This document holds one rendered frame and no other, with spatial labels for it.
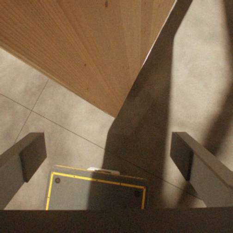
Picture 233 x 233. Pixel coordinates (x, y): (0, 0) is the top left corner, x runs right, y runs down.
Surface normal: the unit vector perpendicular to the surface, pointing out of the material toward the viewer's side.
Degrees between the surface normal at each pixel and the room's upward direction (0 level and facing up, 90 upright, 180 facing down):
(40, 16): 90
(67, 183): 0
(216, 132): 0
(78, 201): 0
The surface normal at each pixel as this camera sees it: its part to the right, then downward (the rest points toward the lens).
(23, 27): 0.88, 0.44
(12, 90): -0.11, -0.14
